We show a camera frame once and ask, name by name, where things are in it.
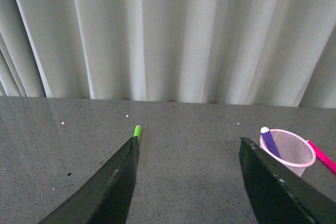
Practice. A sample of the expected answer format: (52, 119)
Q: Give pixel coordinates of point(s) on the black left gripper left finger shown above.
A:
(106, 196)

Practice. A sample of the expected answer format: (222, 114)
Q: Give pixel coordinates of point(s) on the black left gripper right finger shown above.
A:
(276, 194)

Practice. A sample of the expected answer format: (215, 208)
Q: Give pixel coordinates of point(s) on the pink pen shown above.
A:
(329, 163)

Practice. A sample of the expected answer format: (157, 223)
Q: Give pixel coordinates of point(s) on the purple pen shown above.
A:
(269, 141)

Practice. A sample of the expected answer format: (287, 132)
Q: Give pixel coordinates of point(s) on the pink mesh cup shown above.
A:
(296, 154)

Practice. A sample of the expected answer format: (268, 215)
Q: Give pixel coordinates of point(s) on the green pen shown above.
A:
(137, 132)

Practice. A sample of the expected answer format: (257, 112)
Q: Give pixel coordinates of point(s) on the white curtain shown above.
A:
(263, 52)

